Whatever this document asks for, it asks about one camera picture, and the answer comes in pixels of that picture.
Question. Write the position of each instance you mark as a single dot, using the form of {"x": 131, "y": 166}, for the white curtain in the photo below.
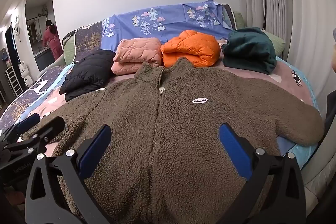
{"x": 294, "y": 16}

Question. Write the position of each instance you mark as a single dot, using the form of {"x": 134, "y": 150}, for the green pillow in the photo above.
{"x": 275, "y": 41}
{"x": 68, "y": 50}

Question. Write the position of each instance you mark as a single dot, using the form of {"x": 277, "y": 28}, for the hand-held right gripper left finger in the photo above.
{"x": 94, "y": 148}

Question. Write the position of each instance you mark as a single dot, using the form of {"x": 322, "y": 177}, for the white shelf rack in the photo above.
{"x": 13, "y": 82}

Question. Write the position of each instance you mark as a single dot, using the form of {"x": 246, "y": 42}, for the dark green garment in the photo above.
{"x": 249, "y": 50}

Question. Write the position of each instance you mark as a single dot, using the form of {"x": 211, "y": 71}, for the navy branch-print quilt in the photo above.
{"x": 86, "y": 37}

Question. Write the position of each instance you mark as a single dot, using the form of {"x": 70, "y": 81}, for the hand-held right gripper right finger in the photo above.
{"x": 235, "y": 150}

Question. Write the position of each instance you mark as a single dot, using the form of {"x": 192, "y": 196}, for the blue tree-print pillow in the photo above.
{"x": 170, "y": 19}

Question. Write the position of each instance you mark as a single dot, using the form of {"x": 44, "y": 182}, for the orange puffer jacket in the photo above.
{"x": 191, "y": 48}

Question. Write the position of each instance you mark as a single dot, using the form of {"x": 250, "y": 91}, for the brown fleece jacket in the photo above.
{"x": 170, "y": 134}

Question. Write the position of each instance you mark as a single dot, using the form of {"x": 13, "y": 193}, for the white cat figurine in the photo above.
{"x": 26, "y": 74}

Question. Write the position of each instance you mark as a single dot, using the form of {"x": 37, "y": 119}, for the white bed frame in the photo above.
{"x": 320, "y": 179}

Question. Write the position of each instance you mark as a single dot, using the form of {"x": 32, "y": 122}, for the white wall clock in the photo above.
{"x": 16, "y": 29}

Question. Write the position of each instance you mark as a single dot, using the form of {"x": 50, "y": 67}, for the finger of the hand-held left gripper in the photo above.
{"x": 50, "y": 128}
{"x": 29, "y": 121}

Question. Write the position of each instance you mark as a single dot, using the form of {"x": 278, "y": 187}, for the pink quilted jacket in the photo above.
{"x": 136, "y": 53}

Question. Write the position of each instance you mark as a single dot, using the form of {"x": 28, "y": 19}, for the black puffer jacket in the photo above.
{"x": 86, "y": 74}

